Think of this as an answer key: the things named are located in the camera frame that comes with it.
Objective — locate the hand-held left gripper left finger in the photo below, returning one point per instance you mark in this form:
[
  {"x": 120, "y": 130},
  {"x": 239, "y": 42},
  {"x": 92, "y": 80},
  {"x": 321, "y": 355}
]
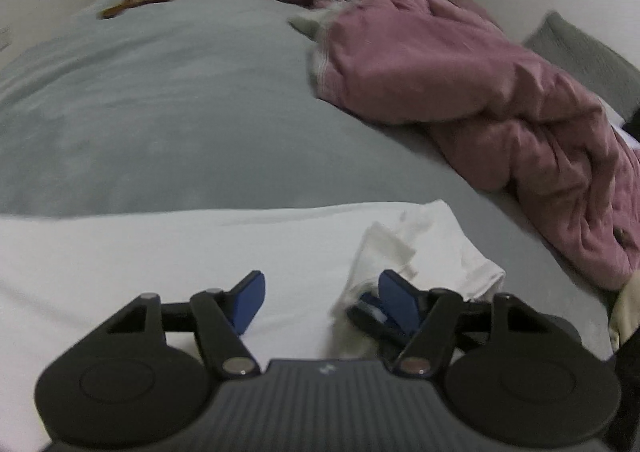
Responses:
[{"x": 247, "y": 302}]

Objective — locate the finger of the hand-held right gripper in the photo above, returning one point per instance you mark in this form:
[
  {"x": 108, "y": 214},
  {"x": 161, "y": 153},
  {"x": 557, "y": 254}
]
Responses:
[{"x": 367, "y": 319}]

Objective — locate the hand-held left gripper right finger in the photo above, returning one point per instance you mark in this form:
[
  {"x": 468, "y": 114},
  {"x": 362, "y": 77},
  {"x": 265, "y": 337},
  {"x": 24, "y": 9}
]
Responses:
[{"x": 400, "y": 302}]

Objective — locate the white pants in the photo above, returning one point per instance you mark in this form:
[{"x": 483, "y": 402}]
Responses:
[{"x": 150, "y": 257}]

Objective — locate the grey fleece blanket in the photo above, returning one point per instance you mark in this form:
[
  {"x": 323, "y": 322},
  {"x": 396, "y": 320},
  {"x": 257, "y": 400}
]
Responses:
[{"x": 150, "y": 106}]

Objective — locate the beige cloth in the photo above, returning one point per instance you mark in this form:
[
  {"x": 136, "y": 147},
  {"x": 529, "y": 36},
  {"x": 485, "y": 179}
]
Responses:
[{"x": 627, "y": 312}]

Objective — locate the pink quilt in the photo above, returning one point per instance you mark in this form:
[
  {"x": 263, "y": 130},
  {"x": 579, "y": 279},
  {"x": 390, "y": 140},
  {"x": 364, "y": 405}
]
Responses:
[{"x": 450, "y": 71}]

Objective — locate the light grey cloth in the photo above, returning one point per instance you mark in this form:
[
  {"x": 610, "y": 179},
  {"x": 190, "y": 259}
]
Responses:
[{"x": 312, "y": 21}]

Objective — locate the grey pillow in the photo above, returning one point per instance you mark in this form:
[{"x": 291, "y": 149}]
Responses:
[{"x": 575, "y": 51}]

